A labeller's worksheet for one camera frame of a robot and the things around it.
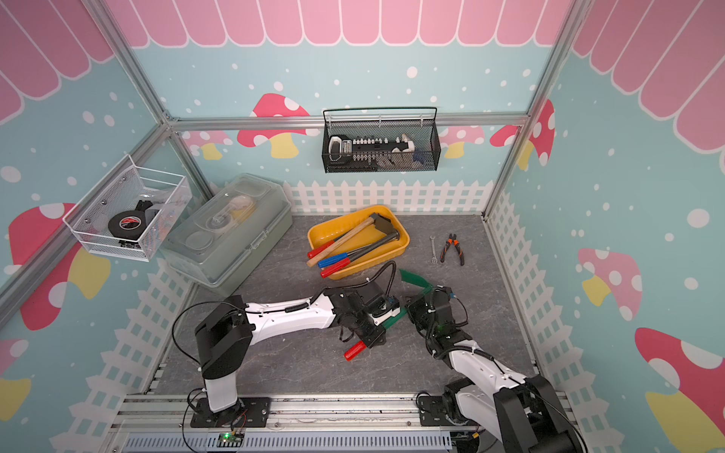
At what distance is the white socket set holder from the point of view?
888 mm

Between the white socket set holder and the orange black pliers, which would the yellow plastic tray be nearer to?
the orange black pliers

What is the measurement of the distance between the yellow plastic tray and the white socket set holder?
0.29 meters

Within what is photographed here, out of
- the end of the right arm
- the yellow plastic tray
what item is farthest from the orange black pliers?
the end of the right arm

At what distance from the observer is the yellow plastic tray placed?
991 millimetres
